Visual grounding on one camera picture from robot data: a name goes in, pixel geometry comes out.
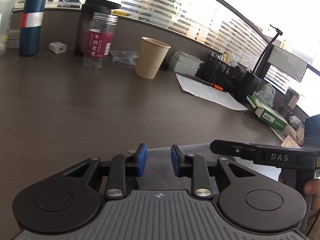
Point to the black desk lamp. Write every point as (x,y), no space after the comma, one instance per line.
(250,81)

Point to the pale green box stack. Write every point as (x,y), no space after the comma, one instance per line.
(184,63)

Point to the white charger adapter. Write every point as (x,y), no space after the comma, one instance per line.
(57,47)

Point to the grey towel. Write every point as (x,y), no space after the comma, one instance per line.
(162,164)

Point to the white paper sheet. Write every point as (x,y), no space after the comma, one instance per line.
(209,93)

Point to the dark blue thermos bottle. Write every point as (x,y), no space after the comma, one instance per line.
(30,27)

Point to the black shaker bottle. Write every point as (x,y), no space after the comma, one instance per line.
(87,11)

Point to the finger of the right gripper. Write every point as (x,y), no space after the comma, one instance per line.
(234,149)

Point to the orange black utility knife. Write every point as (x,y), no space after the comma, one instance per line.
(217,87)

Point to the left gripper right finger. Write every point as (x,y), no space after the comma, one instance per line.
(194,167)

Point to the green white box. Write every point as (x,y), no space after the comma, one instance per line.
(267,114)

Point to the clear jar red label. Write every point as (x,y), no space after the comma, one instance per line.
(98,39)

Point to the crumpled clear plastic bag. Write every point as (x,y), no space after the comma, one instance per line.
(266,95)

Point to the right hand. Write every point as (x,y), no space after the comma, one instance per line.
(312,187)

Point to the clear plastic starbucks cup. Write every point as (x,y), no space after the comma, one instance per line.
(6,10)

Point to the brown paper cup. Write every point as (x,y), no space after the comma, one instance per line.
(150,57)

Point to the black mesh pen holder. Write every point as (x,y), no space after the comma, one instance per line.
(221,74)

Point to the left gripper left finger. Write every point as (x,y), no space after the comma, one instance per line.
(122,173)

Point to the small black case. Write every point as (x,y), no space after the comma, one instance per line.
(164,65)

